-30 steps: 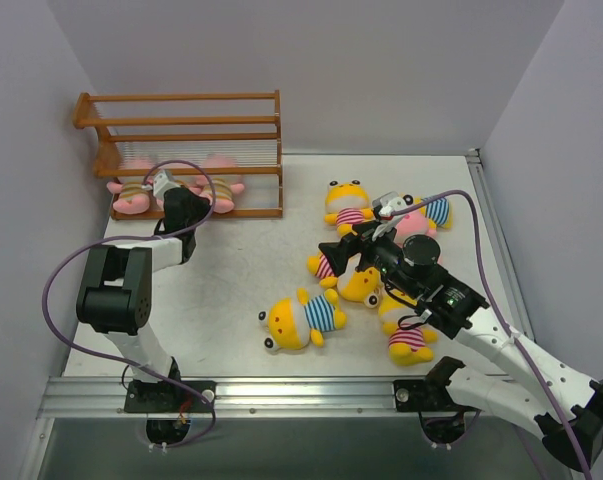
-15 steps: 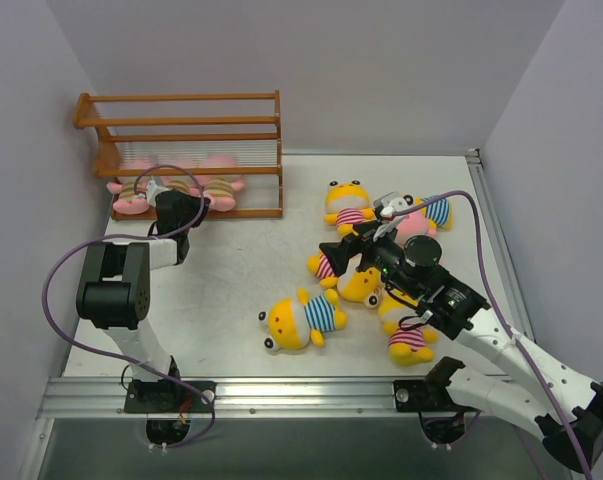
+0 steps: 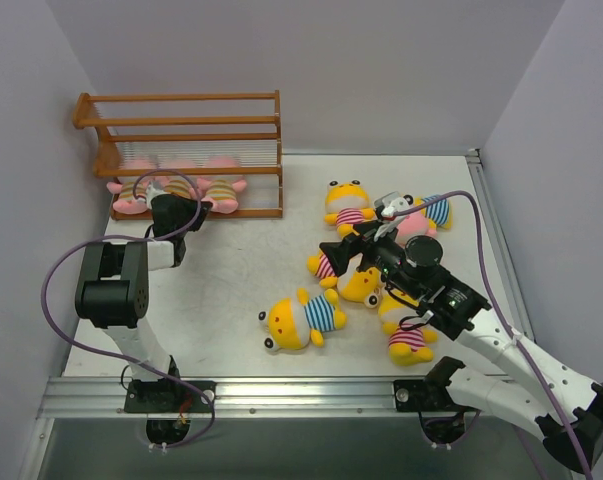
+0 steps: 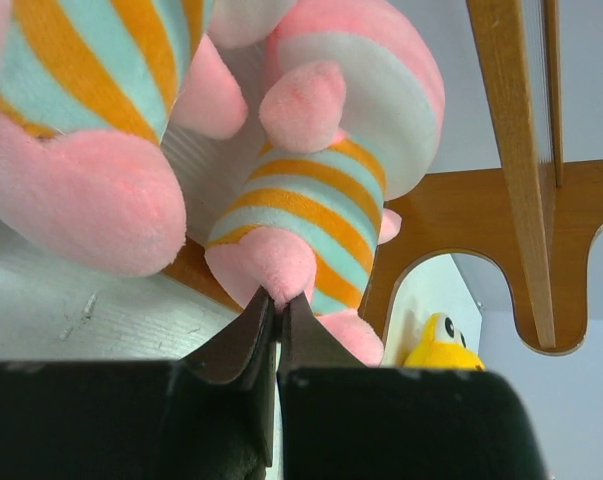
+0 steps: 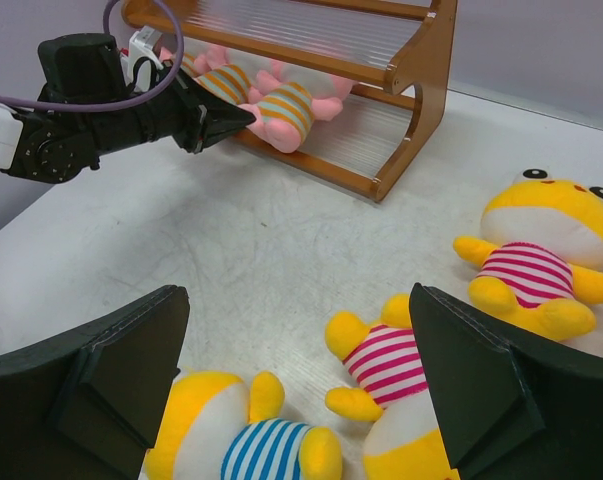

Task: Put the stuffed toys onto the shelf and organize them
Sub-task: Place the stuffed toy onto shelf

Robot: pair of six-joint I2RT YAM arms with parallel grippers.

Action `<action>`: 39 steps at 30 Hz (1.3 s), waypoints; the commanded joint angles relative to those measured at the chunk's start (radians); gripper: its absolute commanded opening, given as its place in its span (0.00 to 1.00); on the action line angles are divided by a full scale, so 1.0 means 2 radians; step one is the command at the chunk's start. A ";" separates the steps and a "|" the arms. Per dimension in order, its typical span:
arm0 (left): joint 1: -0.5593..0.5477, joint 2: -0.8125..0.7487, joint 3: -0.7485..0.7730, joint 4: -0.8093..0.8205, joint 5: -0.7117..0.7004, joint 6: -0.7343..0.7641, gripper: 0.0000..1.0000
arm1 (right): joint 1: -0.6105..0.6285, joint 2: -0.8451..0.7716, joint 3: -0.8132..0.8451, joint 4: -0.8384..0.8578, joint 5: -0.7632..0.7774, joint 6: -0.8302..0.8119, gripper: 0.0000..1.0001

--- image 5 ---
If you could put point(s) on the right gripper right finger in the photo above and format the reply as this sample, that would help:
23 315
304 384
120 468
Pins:
510 404

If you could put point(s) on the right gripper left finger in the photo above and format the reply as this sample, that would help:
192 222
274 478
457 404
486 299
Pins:
88 403

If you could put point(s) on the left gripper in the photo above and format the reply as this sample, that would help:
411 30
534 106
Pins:
194 117

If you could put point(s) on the pink plush face-down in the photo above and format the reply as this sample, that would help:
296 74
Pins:
232 74

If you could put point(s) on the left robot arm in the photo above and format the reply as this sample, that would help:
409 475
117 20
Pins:
86 110

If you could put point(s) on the wooden three-tier shelf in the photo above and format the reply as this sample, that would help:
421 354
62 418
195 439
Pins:
398 56

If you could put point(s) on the yellow plush red stripes middle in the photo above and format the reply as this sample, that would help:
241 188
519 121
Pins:
391 392

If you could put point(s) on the yellow plush red stripes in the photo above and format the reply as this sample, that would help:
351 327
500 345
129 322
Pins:
539 256
391 392

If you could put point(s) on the yellow plush blue stripes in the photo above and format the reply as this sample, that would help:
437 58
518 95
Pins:
217 426

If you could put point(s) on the yellow plush red stripes top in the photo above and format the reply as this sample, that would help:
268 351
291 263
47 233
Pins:
539 256

